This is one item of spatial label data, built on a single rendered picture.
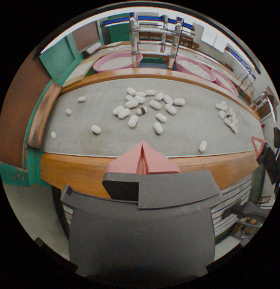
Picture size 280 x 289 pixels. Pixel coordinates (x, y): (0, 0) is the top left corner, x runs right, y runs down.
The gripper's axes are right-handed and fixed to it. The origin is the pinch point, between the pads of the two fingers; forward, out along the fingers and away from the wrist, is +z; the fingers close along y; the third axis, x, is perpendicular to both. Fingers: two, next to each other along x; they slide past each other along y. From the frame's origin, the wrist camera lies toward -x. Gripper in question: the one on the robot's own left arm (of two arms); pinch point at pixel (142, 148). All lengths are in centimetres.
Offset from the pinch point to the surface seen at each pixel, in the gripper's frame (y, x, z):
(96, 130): 12.3, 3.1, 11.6
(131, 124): 2.7, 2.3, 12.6
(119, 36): 58, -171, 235
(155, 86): -4.7, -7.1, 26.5
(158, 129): -3.9, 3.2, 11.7
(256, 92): -497, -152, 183
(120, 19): 13, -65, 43
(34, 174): 43.1, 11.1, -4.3
